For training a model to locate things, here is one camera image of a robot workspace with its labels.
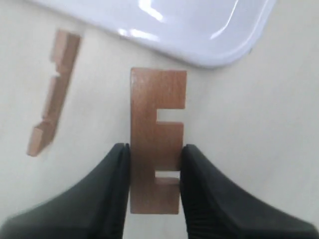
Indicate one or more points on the white plastic tray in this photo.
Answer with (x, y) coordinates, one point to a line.
(203, 33)

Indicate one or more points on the wooden notched puzzle piece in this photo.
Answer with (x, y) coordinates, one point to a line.
(64, 54)
(155, 145)

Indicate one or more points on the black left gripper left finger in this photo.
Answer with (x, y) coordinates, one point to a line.
(94, 208)

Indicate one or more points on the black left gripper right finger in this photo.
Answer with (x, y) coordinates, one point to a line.
(217, 208)

